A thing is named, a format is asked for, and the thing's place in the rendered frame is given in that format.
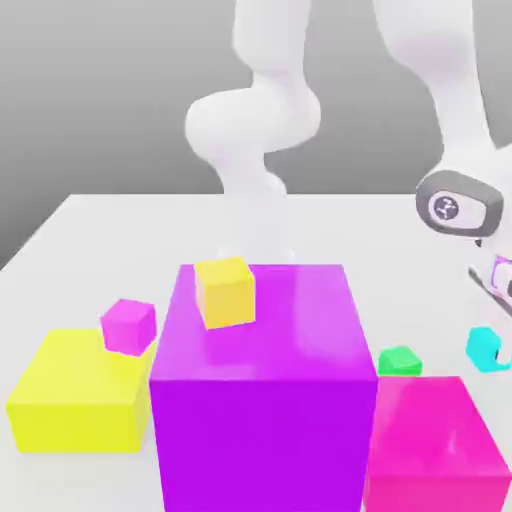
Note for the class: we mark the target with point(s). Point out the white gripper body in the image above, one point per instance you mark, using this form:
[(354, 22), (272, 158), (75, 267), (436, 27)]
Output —
[(495, 310)]

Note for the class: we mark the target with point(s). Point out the small cyan cube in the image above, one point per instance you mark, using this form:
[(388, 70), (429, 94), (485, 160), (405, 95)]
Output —
[(482, 348)]

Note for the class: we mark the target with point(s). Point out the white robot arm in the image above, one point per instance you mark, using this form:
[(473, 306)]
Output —
[(256, 120)]

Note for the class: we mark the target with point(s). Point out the small green cube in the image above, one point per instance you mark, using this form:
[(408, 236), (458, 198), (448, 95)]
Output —
[(398, 362)]

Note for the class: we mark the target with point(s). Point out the small yellow cube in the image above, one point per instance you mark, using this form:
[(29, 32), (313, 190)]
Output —
[(228, 296)]

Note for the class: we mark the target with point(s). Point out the small magenta cube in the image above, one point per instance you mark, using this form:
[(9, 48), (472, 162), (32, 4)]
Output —
[(128, 330)]

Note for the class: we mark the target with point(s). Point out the large pink box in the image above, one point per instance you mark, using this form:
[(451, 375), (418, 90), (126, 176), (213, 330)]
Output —
[(432, 444)]

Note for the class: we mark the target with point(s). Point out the large purple box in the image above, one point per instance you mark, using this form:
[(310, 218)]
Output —
[(264, 420)]

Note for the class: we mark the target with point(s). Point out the large yellow box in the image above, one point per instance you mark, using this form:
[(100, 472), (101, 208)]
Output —
[(76, 396)]

